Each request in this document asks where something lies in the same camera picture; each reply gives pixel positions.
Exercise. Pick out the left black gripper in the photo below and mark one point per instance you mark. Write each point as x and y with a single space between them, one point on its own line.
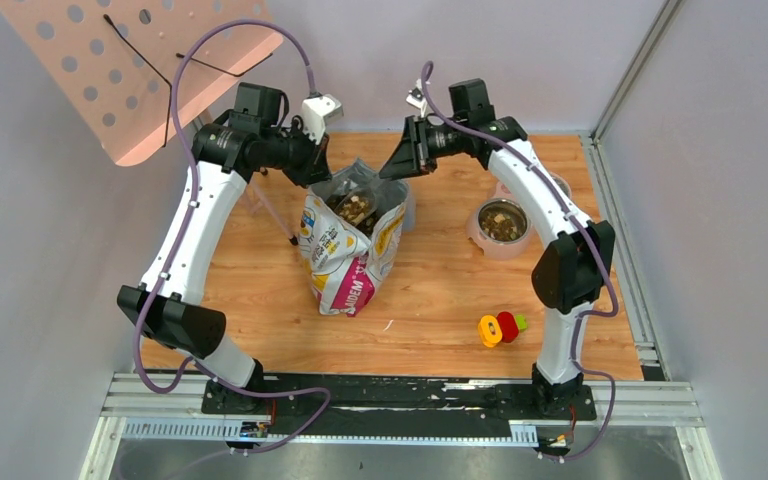
317 168

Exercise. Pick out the pink double pet bowl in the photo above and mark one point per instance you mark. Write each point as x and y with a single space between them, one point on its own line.
499 227

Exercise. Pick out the clear plastic scoop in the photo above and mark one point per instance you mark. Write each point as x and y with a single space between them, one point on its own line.
362 202

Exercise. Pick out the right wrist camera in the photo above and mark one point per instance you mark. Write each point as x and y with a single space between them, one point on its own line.
416 97

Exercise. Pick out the pink music stand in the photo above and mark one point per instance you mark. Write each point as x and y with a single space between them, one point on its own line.
114 60

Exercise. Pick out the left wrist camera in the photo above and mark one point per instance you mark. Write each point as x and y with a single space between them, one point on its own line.
317 113

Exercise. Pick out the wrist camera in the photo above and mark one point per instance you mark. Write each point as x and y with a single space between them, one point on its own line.
317 113
416 97

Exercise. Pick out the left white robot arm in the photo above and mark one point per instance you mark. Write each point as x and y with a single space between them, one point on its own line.
166 305

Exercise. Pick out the translucent plastic container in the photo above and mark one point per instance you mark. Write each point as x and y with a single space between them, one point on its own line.
409 222

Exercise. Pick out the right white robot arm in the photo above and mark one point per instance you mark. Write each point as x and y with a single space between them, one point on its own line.
574 268

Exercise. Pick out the colourful stacking toy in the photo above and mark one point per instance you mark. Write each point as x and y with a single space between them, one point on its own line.
503 327

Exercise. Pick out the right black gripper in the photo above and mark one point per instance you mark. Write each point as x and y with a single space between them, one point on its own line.
412 155

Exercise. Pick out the pet food bag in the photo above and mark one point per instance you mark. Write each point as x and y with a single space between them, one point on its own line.
346 265

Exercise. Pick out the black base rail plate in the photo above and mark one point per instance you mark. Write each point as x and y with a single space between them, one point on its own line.
396 406

